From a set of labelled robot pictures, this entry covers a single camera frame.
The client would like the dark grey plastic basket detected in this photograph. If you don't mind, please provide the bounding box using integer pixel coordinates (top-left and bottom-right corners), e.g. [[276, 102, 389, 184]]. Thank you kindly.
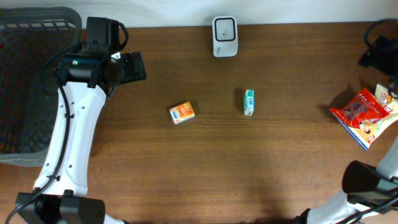
[[1, 7, 82, 167]]

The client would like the red candy bag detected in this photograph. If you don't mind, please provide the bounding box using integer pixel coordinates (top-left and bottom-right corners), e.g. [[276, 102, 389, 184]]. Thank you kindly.
[[330, 88, 389, 129]]

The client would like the orange tissue pack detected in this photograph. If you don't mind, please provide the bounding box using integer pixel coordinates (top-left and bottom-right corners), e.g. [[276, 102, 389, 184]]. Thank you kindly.
[[169, 101, 195, 124]]

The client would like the yellow snack bag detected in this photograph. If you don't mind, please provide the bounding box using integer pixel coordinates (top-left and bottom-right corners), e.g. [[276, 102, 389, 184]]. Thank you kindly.
[[336, 84, 397, 150]]

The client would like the teal tissue pack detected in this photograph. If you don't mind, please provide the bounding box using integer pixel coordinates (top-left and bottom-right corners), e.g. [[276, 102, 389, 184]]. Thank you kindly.
[[243, 90, 255, 116]]

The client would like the white barcode scanner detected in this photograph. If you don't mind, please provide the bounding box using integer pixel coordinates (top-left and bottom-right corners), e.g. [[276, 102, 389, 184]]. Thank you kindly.
[[212, 16, 239, 58]]

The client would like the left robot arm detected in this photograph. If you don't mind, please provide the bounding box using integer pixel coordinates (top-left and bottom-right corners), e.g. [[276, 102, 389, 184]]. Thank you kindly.
[[6, 52, 146, 223]]

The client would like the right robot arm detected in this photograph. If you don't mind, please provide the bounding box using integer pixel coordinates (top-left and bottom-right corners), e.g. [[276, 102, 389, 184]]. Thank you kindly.
[[293, 35, 397, 224]]

